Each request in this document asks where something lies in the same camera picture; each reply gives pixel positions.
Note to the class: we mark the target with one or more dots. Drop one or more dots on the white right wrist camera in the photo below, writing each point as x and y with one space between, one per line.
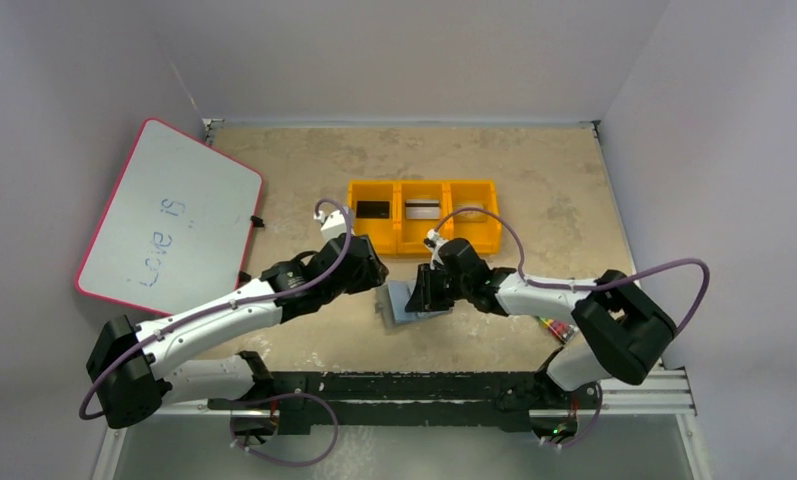
433 240

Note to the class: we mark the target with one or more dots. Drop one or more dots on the pink framed whiteboard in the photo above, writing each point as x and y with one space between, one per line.
176 229

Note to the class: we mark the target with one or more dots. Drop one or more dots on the black whiteboard clip lower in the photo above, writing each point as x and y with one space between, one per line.
243 278

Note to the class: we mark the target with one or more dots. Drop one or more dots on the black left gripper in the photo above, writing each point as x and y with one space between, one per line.
373 272

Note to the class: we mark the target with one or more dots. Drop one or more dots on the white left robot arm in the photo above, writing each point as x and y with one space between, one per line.
134 368

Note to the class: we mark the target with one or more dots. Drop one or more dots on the black card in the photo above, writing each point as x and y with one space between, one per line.
373 209

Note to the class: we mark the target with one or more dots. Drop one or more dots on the beige gold card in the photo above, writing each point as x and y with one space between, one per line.
470 212

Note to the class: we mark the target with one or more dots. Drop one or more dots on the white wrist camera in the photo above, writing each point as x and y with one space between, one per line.
433 240
335 223

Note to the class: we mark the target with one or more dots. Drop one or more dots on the yellow right bin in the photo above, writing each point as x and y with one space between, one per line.
481 230

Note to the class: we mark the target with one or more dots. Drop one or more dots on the yellow bin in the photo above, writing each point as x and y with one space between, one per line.
481 230
382 233
411 233

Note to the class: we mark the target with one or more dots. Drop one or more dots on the aluminium frame rail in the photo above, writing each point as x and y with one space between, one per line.
636 432

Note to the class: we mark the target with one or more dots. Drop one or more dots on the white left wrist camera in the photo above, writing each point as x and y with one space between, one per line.
335 223

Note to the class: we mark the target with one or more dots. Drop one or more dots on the yellow left bin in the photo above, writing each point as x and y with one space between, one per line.
382 233

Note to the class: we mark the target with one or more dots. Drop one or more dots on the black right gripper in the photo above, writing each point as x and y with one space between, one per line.
434 287

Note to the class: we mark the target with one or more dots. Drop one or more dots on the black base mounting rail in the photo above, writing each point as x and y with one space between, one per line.
509 401

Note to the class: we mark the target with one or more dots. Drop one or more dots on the grey leather card holder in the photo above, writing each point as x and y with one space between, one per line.
391 300

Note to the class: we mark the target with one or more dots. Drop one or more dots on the yellow middle bin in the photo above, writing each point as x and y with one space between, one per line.
411 233

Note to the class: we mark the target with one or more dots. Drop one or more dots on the coloured marker pack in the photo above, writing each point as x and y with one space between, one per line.
562 331

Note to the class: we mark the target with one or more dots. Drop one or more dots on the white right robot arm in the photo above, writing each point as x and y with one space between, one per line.
621 334

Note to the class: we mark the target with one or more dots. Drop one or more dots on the silver striped card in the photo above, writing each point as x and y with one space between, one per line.
422 209

